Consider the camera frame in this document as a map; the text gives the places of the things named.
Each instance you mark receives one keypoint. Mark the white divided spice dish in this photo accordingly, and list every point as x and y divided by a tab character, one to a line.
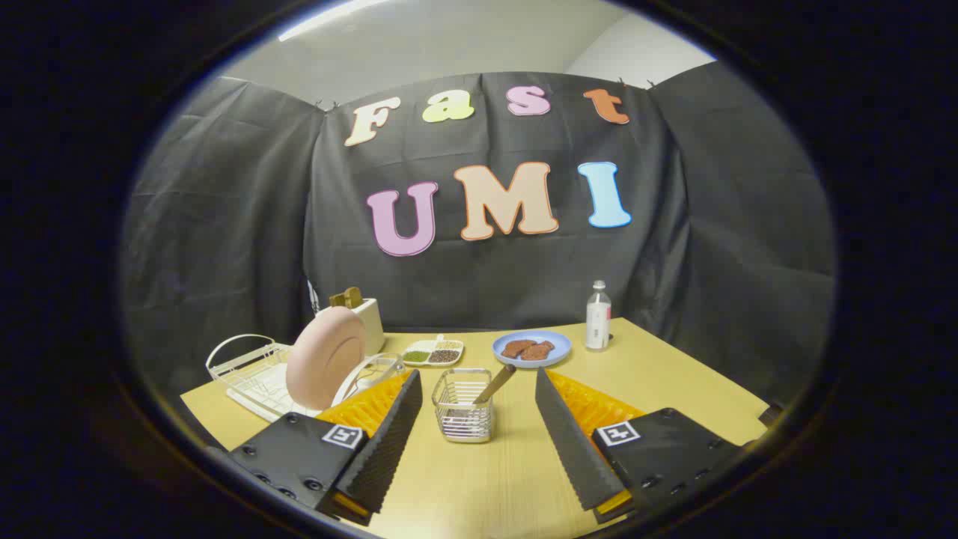
434	352

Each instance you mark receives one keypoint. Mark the blue plate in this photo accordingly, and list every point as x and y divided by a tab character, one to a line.
531	349

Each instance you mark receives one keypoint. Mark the brown meat slice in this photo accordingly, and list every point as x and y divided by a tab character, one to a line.
540	350
517	348

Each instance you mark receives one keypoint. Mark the pink plate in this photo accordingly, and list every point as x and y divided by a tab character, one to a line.
325	368

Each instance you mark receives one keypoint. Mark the toast slice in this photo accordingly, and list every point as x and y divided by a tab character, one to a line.
346	297

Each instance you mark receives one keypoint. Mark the black backdrop cloth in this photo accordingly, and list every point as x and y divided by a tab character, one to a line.
494	262

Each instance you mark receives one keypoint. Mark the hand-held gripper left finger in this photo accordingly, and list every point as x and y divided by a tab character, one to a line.
389	442

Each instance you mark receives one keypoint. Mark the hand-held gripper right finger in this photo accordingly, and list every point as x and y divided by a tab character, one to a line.
572	442

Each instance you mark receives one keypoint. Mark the clear plastic bottle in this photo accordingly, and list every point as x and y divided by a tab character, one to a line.
598	318

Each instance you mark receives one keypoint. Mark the white toaster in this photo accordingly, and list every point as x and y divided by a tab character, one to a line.
370	326

